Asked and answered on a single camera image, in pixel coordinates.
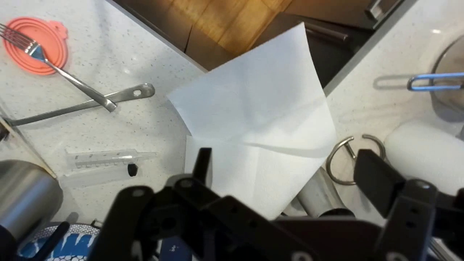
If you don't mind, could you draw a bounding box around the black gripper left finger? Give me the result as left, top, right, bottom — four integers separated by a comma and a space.
165, 147, 229, 209

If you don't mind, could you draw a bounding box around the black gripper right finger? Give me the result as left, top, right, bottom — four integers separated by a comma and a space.
352, 148, 439, 261

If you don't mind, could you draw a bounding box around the white paper towel sheet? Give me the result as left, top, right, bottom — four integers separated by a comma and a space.
165, 21, 339, 222

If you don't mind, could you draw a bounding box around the metal paper towel holder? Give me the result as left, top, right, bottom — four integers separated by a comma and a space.
324, 134, 388, 189

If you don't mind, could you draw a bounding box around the white paper towel roll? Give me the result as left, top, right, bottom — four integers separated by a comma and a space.
382, 121, 464, 198

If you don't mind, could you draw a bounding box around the syringe plunger black tip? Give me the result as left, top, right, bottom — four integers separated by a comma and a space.
59, 163, 140, 189

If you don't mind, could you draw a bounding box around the clear plastic syringe barrel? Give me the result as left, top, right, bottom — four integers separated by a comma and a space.
63, 147, 158, 169

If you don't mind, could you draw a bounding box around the narrow dark cabinet door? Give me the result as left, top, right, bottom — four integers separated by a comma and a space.
301, 19, 382, 93

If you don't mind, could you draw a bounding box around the stainless steel saucepan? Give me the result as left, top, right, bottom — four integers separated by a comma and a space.
372, 35, 464, 124

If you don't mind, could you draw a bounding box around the blue white decorative plate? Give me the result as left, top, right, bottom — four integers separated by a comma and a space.
16, 221, 194, 261

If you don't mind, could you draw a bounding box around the silver fork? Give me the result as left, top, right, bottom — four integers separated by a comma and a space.
0, 22, 118, 115

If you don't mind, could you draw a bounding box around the steel thermal carafe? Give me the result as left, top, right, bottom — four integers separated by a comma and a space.
0, 158, 65, 244

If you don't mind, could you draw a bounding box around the metal utensil holed handle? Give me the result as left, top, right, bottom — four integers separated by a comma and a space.
5, 82, 158, 129

